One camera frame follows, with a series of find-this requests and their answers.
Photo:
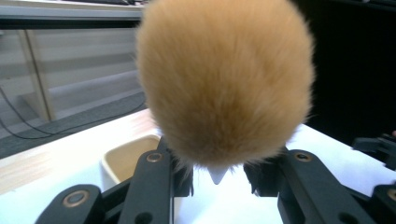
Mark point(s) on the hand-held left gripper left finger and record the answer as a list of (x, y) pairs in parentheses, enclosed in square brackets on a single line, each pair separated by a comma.
[(149, 186)]

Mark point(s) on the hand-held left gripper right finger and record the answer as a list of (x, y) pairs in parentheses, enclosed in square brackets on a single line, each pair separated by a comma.
[(308, 189)]

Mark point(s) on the beige square cup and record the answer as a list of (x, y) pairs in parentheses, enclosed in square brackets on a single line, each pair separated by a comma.
[(124, 158)]

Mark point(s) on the large fluffy makeup brush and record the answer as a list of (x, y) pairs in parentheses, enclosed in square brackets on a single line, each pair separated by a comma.
[(224, 84)]

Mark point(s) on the white table mat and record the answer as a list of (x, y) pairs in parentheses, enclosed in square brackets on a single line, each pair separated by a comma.
[(224, 207)]

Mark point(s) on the black horizontal bar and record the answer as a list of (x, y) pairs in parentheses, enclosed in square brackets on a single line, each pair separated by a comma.
[(62, 24)]

